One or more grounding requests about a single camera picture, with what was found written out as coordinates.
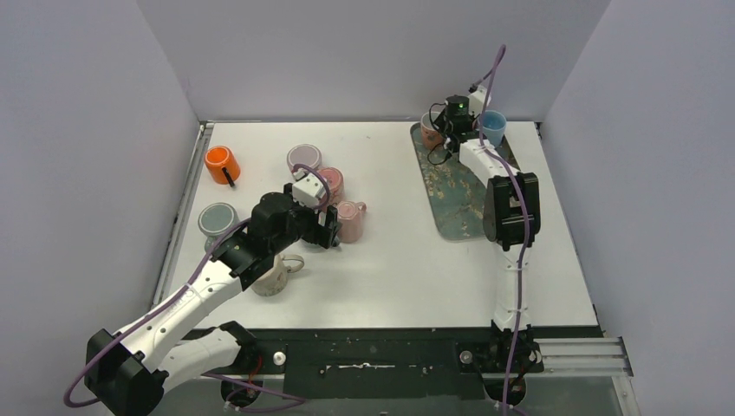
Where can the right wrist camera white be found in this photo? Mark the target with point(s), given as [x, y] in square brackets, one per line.
[477, 99]

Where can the light pink faceted mug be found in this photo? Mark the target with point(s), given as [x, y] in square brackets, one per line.
[351, 217]

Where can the aluminium rail frame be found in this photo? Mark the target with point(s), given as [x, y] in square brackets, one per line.
[400, 274]

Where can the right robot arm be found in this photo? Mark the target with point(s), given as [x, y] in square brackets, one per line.
[511, 211]

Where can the cream speckled mug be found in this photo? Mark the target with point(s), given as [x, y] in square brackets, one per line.
[276, 279]

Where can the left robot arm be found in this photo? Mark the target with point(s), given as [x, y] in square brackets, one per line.
[131, 369]

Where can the orange mug black handle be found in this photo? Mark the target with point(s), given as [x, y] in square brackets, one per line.
[222, 165]

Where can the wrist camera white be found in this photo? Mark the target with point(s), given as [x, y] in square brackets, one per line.
[309, 191]
[477, 99]

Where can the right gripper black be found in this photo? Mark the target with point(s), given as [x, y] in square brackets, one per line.
[439, 121]

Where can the terracotta pink mug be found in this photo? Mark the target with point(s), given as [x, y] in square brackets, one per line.
[430, 137]

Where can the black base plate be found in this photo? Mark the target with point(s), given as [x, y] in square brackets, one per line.
[408, 363]

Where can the sage green mug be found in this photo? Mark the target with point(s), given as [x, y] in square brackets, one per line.
[215, 220]

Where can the mauve ribbed mug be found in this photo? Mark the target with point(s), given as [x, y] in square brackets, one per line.
[304, 154]

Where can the light blue mug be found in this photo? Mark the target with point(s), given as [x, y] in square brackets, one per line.
[493, 127]

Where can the pink ghost pattern mug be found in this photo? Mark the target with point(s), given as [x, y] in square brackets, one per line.
[335, 181]

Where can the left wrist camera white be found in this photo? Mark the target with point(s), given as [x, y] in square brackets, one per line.
[309, 191]

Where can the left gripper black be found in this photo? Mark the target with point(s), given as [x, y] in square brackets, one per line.
[329, 226]

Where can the teal floral tray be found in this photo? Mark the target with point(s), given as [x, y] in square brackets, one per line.
[456, 195]

